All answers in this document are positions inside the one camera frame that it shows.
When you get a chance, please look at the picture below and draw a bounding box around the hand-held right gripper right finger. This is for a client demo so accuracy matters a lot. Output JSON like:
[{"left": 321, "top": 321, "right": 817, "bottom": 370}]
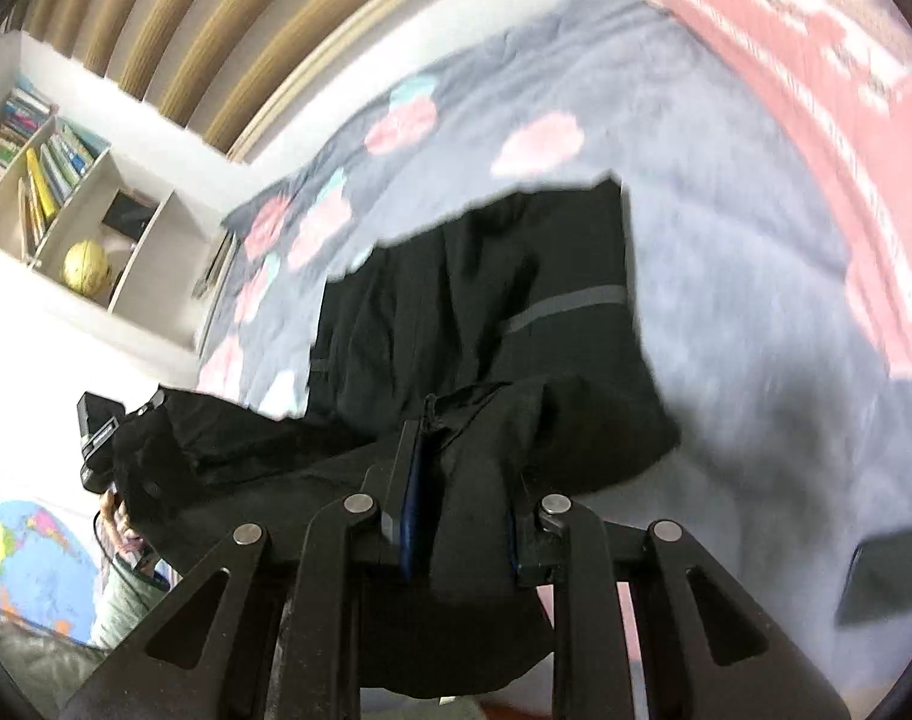
[{"left": 505, "top": 472, "right": 854, "bottom": 720}]

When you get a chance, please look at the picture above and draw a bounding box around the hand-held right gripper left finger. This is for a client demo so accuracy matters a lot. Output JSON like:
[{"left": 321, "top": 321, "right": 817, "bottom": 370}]
[{"left": 58, "top": 420, "right": 438, "bottom": 720}]

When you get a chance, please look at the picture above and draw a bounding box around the black hooded jacket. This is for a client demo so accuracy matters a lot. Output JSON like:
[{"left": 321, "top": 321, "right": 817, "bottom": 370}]
[{"left": 115, "top": 172, "right": 683, "bottom": 700}]

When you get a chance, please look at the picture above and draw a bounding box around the person's left forearm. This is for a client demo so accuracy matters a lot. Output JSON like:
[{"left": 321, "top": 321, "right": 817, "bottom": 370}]
[{"left": 88, "top": 536, "right": 178, "bottom": 651}]

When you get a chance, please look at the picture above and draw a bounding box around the person's left hand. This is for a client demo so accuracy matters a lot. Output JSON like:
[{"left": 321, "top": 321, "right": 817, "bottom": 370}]
[{"left": 100, "top": 490, "right": 134, "bottom": 545}]

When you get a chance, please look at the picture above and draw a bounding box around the world map poster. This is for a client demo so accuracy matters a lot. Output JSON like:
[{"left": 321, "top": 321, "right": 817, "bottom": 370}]
[{"left": 0, "top": 465, "right": 106, "bottom": 640}]

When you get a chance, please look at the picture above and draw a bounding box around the yellow globe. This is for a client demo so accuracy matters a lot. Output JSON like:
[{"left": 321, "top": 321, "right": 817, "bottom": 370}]
[{"left": 62, "top": 240, "right": 113, "bottom": 292}]

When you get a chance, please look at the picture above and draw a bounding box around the white bookshelf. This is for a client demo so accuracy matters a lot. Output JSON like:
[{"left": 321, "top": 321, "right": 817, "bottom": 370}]
[{"left": 0, "top": 30, "right": 236, "bottom": 352}]

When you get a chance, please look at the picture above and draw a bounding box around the grey flat object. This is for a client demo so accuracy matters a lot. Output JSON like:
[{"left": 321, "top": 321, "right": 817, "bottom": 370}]
[{"left": 193, "top": 231, "right": 237, "bottom": 299}]

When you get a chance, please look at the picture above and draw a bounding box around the black box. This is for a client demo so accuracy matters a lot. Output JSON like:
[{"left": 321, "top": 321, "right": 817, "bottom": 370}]
[{"left": 100, "top": 191, "right": 161, "bottom": 239}]

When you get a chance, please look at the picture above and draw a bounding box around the grey-green cloth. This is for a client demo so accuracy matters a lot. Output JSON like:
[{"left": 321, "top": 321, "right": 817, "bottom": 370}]
[{"left": 0, "top": 619, "right": 131, "bottom": 720}]

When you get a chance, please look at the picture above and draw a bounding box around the row of books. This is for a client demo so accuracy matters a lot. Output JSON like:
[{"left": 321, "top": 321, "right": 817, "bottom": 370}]
[{"left": 0, "top": 75, "right": 112, "bottom": 263}]

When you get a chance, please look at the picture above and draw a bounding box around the grey floral blanket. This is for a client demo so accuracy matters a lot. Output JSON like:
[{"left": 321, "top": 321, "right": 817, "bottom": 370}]
[{"left": 197, "top": 0, "right": 912, "bottom": 698}]

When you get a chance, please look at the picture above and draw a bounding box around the black phone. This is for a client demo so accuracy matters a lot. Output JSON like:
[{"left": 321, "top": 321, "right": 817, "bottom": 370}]
[{"left": 837, "top": 525, "right": 912, "bottom": 627}]

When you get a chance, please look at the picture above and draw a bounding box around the striped window blind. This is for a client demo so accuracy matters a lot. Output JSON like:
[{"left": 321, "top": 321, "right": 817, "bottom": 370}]
[{"left": 13, "top": 0, "right": 524, "bottom": 162}]

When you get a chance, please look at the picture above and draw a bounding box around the pink printed pillow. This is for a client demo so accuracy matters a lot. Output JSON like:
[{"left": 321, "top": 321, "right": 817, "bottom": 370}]
[{"left": 643, "top": 0, "right": 912, "bottom": 381}]

